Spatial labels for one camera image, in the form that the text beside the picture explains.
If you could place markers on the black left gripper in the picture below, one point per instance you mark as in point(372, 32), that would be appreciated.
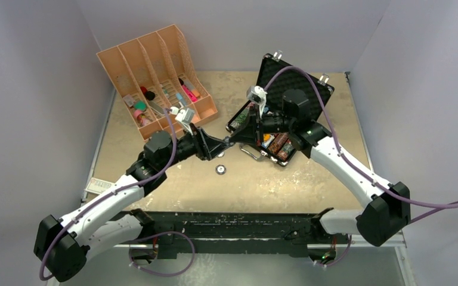
point(206, 150)

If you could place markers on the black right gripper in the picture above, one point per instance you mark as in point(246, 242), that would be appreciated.
point(250, 133)

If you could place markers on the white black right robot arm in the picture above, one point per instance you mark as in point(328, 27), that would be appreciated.
point(385, 210)

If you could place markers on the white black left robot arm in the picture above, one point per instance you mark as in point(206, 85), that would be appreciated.
point(65, 244)

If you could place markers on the blue playing card deck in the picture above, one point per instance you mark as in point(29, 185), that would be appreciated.
point(264, 142)

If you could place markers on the black orange chip row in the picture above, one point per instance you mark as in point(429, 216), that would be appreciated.
point(278, 143)

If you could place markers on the black poker chip case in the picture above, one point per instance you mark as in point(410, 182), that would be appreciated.
point(294, 104)

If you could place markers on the pink highlighter marker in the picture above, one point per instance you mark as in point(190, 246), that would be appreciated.
point(189, 89)

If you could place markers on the black red round object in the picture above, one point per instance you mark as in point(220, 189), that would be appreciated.
point(148, 95)

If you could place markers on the green round tape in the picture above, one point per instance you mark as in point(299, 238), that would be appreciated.
point(140, 105)

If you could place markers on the peach desk organizer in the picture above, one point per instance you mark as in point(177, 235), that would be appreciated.
point(156, 61)

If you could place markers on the small white red box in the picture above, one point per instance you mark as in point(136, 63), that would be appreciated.
point(97, 186)

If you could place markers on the chrome case handle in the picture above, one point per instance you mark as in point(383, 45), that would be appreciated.
point(254, 153)

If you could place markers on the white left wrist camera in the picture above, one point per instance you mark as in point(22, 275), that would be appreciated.
point(184, 117)

